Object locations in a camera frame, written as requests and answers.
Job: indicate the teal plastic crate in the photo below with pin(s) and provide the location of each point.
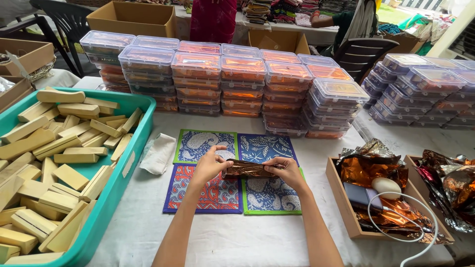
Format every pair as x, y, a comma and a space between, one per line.
111, 196

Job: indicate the table with folded fabrics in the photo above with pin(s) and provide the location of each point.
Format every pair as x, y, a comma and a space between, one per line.
289, 15

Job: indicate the blue leaf print mat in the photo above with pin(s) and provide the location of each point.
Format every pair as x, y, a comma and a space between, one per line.
265, 146

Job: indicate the blue power bank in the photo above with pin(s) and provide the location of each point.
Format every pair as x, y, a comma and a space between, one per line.
358, 195

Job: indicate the heap of crumpled foil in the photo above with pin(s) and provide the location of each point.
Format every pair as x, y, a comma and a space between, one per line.
452, 189

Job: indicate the person's right hand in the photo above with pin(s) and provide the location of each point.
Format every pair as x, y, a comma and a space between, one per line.
289, 173

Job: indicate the large stack of clear boxes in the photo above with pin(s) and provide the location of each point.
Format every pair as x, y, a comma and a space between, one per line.
241, 81

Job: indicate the brown box with trinkets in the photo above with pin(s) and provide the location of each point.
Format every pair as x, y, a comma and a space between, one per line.
29, 53

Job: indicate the copper foil sheets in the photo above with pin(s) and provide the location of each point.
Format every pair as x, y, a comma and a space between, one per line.
363, 168

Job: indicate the red and blue paisley mat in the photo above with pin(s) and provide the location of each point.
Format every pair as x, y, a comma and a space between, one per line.
215, 196

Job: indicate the large open cardboard box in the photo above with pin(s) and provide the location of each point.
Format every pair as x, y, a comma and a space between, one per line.
130, 20

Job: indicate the small open cardboard box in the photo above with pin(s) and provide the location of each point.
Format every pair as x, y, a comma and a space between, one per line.
282, 41

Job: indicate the small stack of clear boxes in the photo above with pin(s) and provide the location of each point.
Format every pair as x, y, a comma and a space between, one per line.
426, 92

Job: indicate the wooden tray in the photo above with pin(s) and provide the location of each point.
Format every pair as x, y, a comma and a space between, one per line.
343, 207
411, 167

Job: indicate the black plastic chair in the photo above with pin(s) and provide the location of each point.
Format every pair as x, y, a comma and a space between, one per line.
68, 22
362, 55

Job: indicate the brown shallow box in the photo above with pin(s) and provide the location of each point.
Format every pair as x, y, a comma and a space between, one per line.
15, 94

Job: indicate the cardboard carton with fabrics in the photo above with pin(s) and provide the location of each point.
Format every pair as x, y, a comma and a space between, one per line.
402, 42

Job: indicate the person's left hand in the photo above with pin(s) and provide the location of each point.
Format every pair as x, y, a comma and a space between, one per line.
208, 167

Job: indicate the blue paisley mat green border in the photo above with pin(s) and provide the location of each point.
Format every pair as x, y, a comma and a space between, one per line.
271, 198
200, 142

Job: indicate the white egg-shaped charger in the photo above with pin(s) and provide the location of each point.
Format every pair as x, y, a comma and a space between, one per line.
386, 187

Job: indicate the copper foil block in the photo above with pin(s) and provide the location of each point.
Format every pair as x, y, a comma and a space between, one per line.
248, 169

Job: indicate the white folded cloth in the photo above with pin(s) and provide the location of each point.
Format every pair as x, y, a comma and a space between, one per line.
159, 154

